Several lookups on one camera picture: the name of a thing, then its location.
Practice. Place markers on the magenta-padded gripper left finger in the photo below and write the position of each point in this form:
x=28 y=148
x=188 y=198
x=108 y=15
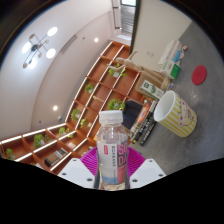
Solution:
x=76 y=171

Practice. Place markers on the branched ceiling lamp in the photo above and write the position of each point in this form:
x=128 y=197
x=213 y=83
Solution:
x=35 y=47

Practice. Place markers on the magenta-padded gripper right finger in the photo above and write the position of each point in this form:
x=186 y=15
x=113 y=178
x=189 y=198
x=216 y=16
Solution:
x=148 y=171

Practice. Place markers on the tan chair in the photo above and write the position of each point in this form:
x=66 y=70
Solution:
x=156 y=76

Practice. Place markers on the yellow striped mug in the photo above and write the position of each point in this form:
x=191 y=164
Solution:
x=178 y=116

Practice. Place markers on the small colourful stickers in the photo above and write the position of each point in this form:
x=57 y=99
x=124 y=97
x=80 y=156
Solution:
x=184 y=48

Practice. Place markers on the window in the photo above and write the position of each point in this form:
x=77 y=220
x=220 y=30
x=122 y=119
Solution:
x=128 y=2

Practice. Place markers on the flat round red coaster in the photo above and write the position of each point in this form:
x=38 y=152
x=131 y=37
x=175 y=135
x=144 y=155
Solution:
x=199 y=75

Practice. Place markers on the white wall switch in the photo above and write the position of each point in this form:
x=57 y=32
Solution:
x=149 y=53

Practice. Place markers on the clear plastic drink bottle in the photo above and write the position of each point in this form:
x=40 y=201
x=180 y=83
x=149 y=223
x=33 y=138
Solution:
x=112 y=156

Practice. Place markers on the grey curtain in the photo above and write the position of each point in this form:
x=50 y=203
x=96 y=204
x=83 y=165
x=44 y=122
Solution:
x=127 y=18

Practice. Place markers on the black curtain rail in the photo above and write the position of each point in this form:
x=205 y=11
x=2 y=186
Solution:
x=116 y=15

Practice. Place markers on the green white drink carton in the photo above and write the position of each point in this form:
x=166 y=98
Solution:
x=151 y=89

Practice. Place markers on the small green white box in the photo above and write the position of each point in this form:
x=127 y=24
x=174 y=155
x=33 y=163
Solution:
x=171 y=69

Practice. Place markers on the wooden shelf unit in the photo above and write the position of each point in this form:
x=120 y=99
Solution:
x=100 y=86

